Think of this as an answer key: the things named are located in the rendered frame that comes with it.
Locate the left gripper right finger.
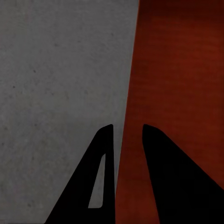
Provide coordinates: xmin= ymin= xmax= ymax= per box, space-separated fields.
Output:
xmin=142 ymin=124 xmax=224 ymax=224

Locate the storage box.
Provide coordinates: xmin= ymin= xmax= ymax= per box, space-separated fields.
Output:
xmin=115 ymin=0 xmax=224 ymax=224

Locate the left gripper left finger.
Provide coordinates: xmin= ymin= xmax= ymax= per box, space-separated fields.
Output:
xmin=45 ymin=124 xmax=115 ymax=224

